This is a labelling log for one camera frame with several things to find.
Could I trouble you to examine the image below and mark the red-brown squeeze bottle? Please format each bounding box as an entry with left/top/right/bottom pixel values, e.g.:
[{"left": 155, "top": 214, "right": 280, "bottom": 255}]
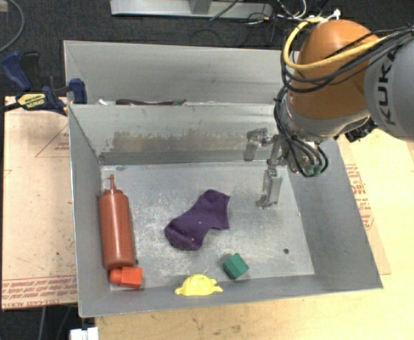
[{"left": 95, "top": 174, "right": 139, "bottom": 271}]

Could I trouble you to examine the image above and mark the orange-red toy block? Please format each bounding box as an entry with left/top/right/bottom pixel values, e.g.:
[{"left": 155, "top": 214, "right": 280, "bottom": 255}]
[{"left": 108, "top": 265, "right": 144, "bottom": 290}]

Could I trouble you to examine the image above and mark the yellow toy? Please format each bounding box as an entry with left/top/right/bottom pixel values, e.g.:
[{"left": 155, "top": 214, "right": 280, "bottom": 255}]
[{"left": 173, "top": 273, "right": 224, "bottom": 298}]

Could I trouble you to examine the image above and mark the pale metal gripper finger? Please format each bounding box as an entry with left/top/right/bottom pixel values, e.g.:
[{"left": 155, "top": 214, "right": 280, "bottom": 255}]
[
  {"left": 255, "top": 167, "right": 284, "bottom": 210},
  {"left": 243, "top": 127, "right": 270, "bottom": 162}
]

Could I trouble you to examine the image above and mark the brown cardboard board, red print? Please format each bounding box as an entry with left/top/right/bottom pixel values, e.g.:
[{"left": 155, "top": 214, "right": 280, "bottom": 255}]
[{"left": 1, "top": 96, "right": 392, "bottom": 312}]

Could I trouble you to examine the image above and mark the green toy block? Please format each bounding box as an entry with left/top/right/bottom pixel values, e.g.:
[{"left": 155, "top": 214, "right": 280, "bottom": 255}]
[{"left": 222, "top": 253, "right": 251, "bottom": 281}]

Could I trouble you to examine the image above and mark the grey metal bin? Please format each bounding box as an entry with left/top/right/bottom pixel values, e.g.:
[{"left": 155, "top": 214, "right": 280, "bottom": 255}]
[{"left": 63, "top": 40, "right": 384, "bottom": 319}]

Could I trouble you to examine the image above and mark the purple sock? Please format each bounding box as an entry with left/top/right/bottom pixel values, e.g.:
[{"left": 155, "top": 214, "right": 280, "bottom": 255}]
[{"left": 163, "top": 188, "right": 231, "bottom": 251}]

